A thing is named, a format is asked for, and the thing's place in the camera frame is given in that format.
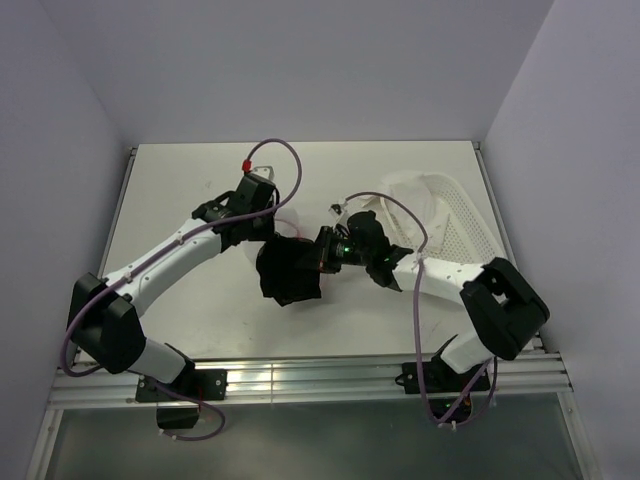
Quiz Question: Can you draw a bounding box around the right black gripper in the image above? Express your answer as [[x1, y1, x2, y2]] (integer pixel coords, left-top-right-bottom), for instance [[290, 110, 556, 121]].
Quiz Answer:
[[293, 226, 371, 274]]

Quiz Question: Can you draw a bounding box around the black bra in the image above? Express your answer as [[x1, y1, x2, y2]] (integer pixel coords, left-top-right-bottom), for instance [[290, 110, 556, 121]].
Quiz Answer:
[[256, 234, 322, 307]]

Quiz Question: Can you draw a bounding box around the white mesh laundry bag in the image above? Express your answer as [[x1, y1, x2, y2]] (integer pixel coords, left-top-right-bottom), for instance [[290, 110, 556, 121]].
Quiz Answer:
[[242, 208, 303, 265]]

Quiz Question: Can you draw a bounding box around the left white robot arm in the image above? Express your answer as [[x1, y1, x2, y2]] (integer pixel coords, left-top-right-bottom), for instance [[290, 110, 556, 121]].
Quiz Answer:
[[65, 173, 279, 399]]

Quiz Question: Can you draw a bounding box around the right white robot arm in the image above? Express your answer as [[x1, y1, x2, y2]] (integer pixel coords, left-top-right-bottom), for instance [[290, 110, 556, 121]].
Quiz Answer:
[[312, 211, 550, 390]]

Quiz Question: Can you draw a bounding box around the white garment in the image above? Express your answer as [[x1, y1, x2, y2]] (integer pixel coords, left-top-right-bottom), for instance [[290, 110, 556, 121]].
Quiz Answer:
[[340, 170, 448, 250]]

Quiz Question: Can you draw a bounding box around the white perforated plastic basket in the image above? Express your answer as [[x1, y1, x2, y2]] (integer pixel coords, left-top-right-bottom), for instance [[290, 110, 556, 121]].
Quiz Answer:
[[384, 172, 501, 261]]

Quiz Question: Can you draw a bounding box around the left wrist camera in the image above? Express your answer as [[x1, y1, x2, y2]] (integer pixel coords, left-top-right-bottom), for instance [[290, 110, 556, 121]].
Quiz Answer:
[[242, 159, 275, 182]]

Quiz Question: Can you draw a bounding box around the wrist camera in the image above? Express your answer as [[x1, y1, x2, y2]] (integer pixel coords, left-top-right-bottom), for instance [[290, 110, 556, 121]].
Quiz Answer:
[[329, 199, 350, 225], [242, 159, 275, 182]]

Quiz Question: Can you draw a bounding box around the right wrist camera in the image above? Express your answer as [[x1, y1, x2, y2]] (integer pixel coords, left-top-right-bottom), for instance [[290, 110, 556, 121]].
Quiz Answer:
[[329, 199, 350, 225]]

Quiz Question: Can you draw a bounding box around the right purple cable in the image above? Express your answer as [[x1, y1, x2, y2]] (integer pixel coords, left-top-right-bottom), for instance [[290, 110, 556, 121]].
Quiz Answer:
[[342, 193, 499, 431]]

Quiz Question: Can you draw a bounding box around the purple cable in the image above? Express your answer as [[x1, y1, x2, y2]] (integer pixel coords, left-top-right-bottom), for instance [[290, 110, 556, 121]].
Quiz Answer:
[[59, 138, 304, 444], [342, 193, 499, 431]]

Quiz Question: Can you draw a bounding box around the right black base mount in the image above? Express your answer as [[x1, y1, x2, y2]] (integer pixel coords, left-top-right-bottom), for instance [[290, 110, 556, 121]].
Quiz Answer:
[[394, 361, 481, 395]]

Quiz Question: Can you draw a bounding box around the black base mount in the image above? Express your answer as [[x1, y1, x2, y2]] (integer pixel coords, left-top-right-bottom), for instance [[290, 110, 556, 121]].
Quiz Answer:
[[394, 361, 481, 395], [135, 369, 227, 403]]

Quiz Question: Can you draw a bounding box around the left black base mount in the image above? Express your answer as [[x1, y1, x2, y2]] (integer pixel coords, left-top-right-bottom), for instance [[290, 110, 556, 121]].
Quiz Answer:
[[135, 369, 227, 403]]

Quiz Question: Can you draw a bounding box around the aluminium mounting rail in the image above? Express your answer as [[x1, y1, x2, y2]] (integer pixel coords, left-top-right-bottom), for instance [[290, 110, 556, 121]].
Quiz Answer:
[[46, 312, 572, 411]]

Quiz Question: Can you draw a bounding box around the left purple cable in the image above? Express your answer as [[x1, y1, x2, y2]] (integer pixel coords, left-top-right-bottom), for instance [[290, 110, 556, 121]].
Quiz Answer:
[[59, 138, 304, 444]]

